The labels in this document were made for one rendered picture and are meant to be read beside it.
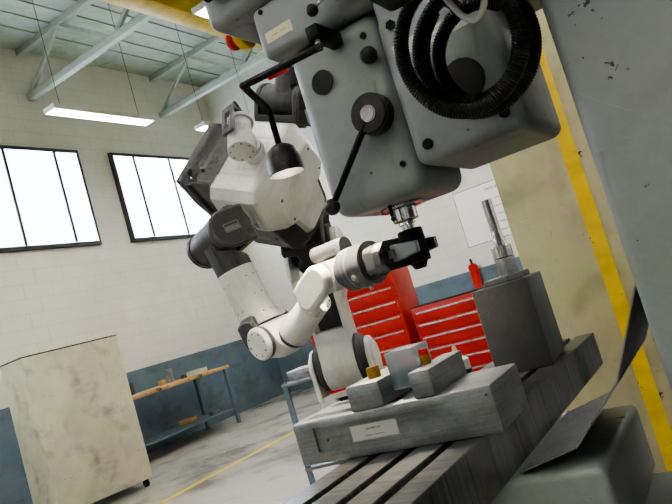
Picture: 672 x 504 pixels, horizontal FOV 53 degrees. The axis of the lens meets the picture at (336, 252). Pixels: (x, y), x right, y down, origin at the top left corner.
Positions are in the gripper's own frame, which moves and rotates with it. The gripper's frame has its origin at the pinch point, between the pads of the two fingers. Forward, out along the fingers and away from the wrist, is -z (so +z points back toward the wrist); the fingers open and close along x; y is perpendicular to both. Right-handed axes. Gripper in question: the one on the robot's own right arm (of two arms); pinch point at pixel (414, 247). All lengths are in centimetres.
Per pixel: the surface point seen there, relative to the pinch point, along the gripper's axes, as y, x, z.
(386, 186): -10.7, -8.9, -5.2
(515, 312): 17.9, 25.7, 0.4
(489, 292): 12.5, 24.2, 4.1
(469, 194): -106, 794, 516
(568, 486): 39.8, -11.5, -23.6
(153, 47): -489, 505, 822
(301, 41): -40.4, -11.7, 1.5
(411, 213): -6.0, -0.8, -2.2
